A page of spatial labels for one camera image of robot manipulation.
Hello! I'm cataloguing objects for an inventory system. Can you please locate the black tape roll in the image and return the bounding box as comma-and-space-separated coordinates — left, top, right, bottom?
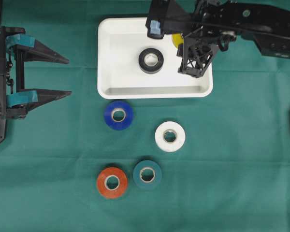
138, 48, 164, 74

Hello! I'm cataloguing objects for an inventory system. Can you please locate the white plastic tray case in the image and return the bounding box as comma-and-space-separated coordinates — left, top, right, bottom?
97, 17, 213, 99

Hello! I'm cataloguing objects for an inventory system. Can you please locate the blue tape roll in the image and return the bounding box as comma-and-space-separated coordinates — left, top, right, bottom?
103, 101, 133, 131

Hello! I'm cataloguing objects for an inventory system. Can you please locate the yellow tape roll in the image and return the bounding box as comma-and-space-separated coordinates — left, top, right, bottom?
172, 33, 184, 48

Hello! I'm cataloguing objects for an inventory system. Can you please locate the orange tape roll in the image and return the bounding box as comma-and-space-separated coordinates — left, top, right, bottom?
96, 167, 128, 199

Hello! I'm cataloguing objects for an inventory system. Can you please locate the green table cloth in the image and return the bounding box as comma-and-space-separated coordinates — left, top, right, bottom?
0, 0, 290, 232

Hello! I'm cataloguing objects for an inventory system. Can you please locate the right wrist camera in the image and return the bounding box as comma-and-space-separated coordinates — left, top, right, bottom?
145, 0, 191, 39

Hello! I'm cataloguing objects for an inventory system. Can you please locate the white tape roll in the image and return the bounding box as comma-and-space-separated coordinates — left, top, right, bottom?
155, 121, 186, 152

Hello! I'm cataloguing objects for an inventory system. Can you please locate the teal tape roll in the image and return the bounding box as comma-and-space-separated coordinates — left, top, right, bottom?
133, 160, 162, 190

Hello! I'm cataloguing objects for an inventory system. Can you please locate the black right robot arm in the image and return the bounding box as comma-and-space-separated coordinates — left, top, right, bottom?
177, 0, 290, 78

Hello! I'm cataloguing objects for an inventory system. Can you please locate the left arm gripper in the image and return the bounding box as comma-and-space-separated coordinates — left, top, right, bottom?
0, 27, 72, 119

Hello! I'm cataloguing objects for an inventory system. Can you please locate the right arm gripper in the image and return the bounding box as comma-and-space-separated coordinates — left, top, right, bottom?
176, 0, 237, 78

